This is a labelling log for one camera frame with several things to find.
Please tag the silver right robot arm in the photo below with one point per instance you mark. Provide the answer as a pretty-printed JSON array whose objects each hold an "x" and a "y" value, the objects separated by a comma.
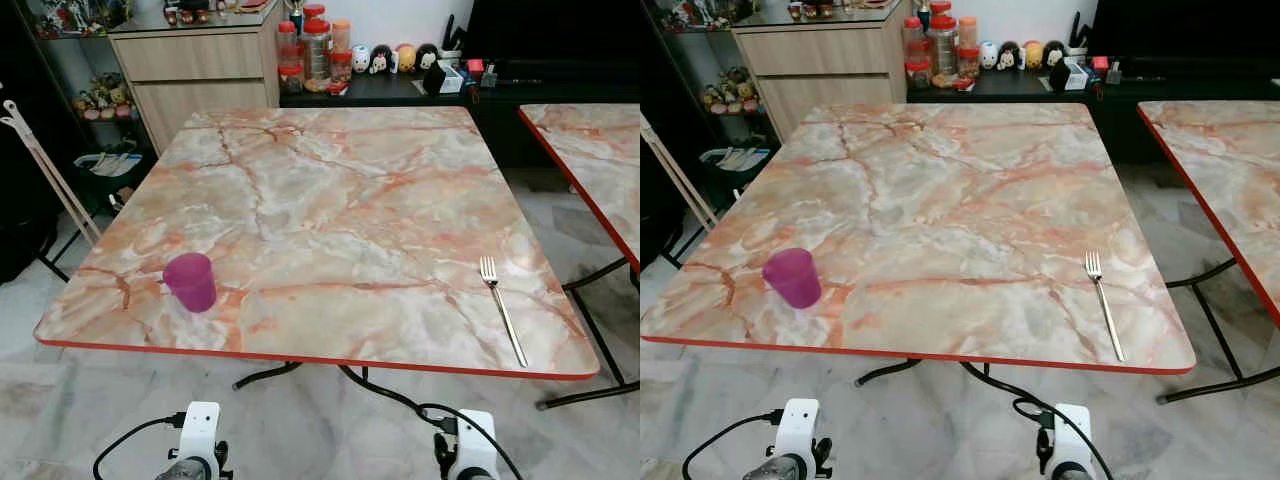
[
  {"x": 1072, "y": 476},
  {"x": 472, "y": 476}
]

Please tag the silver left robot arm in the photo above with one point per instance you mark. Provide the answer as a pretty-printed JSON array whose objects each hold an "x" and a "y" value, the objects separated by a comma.
[{"x": 775, "y": 470}]

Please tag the silver metal fork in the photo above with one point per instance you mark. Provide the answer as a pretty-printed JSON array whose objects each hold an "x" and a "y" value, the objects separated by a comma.
[
  {"x": 503, "y": 312},
  {"x": 1106, "y": 312}
]

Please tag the purple plastic cup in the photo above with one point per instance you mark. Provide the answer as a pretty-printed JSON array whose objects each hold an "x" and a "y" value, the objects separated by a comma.
[
  {"x": 794, "y": 279},
  {"x": 190, "y": 284}
]

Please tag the dark basket with papers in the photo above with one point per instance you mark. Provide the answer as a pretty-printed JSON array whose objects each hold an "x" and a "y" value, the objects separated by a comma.
[
  {"x": 112, "y": 172},
  {"x": 734, "y": 164}
]

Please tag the beige folding rack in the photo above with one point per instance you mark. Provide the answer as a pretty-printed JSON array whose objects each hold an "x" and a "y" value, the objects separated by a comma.
[
  {"x": 52, "y": 172},
  {"x": 682, "y": 178}
]

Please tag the black low console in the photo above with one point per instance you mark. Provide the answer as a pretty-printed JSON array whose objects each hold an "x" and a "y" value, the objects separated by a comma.
[
  {"x": 1180, "y": 90},
  {"x": 520, "y": 90}
]

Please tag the white and blue box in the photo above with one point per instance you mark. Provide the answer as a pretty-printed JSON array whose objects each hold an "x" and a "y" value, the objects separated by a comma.
[
  {"x": 1079, "y": 75},
  {"x": 453, "y": 78}
]

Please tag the plush toy pile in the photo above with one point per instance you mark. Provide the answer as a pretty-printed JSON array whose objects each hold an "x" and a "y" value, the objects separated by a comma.
[
  {"x": 732, "y": 92},
  {"x": 103, "y": 98}
]

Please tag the short red-lid jar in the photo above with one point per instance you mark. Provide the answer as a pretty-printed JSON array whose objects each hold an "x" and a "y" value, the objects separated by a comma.
[
  {"x": 291, "y": 80},
  {"x": 919, "y": 76}
]

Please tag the black mouse plush toy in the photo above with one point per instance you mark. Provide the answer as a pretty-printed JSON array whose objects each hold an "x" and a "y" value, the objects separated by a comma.
[
  {"x": 1009, "y": 57},
  {"x": 381, "y": 60}
]

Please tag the black round plush toy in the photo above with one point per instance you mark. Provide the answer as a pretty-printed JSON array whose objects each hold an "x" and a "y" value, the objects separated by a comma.
[
  {"x": 1054, "y": 55},
  {"x": 427, "y": 58}
]

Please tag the yellow plush toy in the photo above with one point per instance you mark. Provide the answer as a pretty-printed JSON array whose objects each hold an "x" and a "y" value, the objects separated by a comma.
[
  {"x": 405, "y": 58},
  {"x": 1033, "y": 55}
]

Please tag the white plush toy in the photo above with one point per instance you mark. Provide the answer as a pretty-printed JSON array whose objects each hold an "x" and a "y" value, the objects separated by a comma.
[
  {"x": 361, "y": 59},
  {"x": 989, "y": 56}
]

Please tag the light wooden drawer cabinet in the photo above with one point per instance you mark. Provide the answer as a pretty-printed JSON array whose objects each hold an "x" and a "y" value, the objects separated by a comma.
[
  {"x": 820, "y": 58},
  {"x": 195, "y": 62}
]

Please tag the large red-lid snack jar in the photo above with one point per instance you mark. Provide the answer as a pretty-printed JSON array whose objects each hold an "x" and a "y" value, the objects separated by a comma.
[
  {"x": 316, "y": 52},
  {"x": 943, "y": 48}
]

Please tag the slim red-lid jar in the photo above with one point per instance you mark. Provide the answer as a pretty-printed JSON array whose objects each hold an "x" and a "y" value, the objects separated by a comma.
[
  {"x": 287, "y": 44},
  {"x": 914, "y": 40}
]

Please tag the orange-lid jar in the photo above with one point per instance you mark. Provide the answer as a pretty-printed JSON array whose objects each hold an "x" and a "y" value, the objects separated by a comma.
[
  {"x": 967, "y": 33},
  {"x": 341, "y": 36}
]

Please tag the black metal shelf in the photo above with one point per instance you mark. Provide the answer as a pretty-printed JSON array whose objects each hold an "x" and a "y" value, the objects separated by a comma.
[
  {"x": 62, "y": 60},
  {"x": 690, "y": 55}
]

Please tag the black television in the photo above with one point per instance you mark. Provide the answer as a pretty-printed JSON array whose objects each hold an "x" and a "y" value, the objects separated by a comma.
[
  {"x": 560, "y": 28},
  {"x": 1190, "y": 26}
]

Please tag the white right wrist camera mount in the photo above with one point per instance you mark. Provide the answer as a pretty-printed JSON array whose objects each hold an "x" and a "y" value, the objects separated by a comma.
[
  {"x": 1072, "y": 440},
  {"x": 474, "y": 444}
]

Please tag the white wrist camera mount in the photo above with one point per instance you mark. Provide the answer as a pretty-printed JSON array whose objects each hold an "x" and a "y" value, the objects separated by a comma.
[
  {"x": 201, "y": 428},
  {"x": 474, "y": 444},
  {"x": 798, "y": 426},
  {"x": 1072, "y": 440}
]

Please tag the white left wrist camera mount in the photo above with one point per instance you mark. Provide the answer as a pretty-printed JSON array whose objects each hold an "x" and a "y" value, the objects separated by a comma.
[
  {"x": 201, "y": 428},
  {"x": 798, "y": 426}
]

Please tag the black folding table leg frame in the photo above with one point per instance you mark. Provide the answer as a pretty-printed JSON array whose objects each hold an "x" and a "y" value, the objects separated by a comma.
[
  {"x": 1220, "y": 335},
  {"x": 600, "y": 340}
]

